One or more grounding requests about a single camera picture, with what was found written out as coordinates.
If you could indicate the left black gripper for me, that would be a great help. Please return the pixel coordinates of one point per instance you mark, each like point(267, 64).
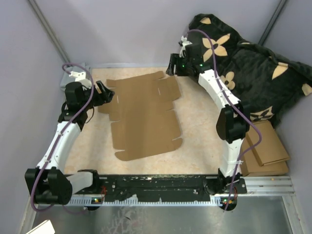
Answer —
point(105, 96)

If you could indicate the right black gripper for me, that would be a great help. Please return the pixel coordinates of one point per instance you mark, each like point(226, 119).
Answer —
point(175, 59)

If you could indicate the brown cardboard box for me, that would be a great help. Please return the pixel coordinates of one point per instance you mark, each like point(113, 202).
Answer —
point(144, 121)

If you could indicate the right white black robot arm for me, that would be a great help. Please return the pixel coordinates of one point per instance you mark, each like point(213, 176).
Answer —
point(230, 127)

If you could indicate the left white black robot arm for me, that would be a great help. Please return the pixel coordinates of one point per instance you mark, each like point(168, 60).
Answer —
point(47, 183)

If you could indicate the lower folded cardboard box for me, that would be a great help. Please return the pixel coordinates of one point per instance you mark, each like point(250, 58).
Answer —
point(250, 167)

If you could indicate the folded cardboard box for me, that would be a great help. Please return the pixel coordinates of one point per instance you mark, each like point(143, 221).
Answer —
point(270, 150)
point(250, 167)

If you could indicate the upper folded cardboard box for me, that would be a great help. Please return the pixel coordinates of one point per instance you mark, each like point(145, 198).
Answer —
point(270, 150)

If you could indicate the grey folded cloth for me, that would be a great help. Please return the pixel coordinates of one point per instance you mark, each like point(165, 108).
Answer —
point(83, 67)

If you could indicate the black floral plush pillow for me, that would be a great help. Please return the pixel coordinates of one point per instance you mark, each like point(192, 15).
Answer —
point(269, 82)

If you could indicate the white paper corner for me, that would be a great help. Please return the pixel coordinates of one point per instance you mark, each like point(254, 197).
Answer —
point(45, 227)

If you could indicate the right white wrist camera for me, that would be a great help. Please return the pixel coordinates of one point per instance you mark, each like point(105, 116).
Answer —
point(183, 43)

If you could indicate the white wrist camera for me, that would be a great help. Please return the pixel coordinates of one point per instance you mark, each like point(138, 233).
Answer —
point(183, 43)
point(82, 78)

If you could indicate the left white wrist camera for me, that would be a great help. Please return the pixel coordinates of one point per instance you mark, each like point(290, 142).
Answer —
point(82, 78)

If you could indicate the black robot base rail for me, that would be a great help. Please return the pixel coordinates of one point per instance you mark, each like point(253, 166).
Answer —
point(167, 187)

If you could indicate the grey slotted cable duct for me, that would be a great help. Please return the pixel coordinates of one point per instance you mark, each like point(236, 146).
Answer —
point(94, 201)

